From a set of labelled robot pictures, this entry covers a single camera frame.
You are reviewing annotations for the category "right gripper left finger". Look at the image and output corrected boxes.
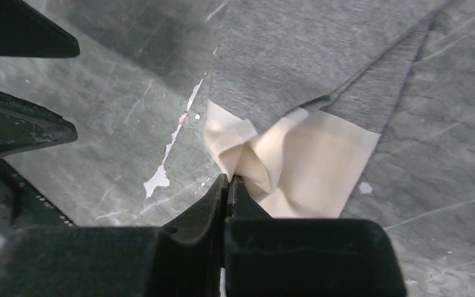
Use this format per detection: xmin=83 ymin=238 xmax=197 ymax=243
xmin=0 ymin=175 xmax=229 ymax=296

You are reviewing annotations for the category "grey underwear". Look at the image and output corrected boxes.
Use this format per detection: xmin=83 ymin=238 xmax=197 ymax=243
xmin=203 ymin=1 xmax=446 ymax=218

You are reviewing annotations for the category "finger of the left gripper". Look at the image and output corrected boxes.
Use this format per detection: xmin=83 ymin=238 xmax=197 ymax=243
xmin=0 ymin=92 xmax=78 ymax=159
xmin=0 ymin=0 xmax=80 ymax=58

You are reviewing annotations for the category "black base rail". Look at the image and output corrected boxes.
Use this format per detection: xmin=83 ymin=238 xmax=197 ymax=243
xmin=0 ymin=160 xmax=74 ymax=234

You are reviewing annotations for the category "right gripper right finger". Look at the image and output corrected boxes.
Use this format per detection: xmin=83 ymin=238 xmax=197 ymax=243
xmin=224 ymin=176 xmax=407 ymax=296

